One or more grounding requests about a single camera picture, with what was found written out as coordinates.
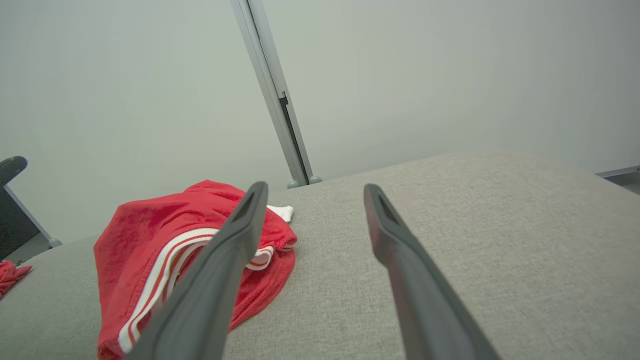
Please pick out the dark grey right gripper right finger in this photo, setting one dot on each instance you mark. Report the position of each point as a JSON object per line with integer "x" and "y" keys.
{"x": 430, "y": 320}

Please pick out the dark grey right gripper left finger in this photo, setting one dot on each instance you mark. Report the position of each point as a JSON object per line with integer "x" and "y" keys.
{"x": 200, "y": 310}

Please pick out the red number 23 jersey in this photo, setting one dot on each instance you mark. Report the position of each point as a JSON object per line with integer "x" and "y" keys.
{"x": 130, "y": 235}

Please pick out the red and white striped garment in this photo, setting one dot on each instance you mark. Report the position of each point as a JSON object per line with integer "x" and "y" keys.
{"x": 10, "y": 277}

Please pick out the grey metal upright post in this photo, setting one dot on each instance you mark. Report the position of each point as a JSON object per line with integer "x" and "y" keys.
{"x": 272, "y": 90}

